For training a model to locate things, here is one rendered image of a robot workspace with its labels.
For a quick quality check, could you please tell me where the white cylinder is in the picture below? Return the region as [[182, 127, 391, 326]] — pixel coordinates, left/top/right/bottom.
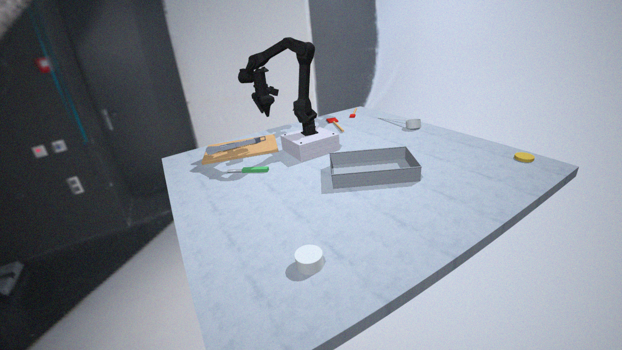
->
[[294, 245, 324, 275]]

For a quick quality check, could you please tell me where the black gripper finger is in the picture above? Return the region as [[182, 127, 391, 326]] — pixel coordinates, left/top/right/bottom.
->
[[260, 102, 274, 117], [253, 99, 264, 113]]

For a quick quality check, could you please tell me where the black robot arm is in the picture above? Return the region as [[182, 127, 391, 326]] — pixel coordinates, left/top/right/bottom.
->
[[238, 37, 318, 136]]

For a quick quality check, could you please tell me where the green-handled screwdriver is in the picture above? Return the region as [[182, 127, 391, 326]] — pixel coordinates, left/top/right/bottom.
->
[[227, 166, 269, 173]]

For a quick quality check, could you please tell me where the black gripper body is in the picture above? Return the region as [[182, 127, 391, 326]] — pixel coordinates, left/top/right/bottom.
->
[[251, 82, 275, 104]]

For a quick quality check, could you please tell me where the light wooden board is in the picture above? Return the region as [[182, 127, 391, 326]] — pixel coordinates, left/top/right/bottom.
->
[[202, 134, 278, 165]]

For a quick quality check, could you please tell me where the yellow flat disc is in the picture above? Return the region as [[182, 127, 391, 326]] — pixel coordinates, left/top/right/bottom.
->
[[514, 152, 535, 162]]

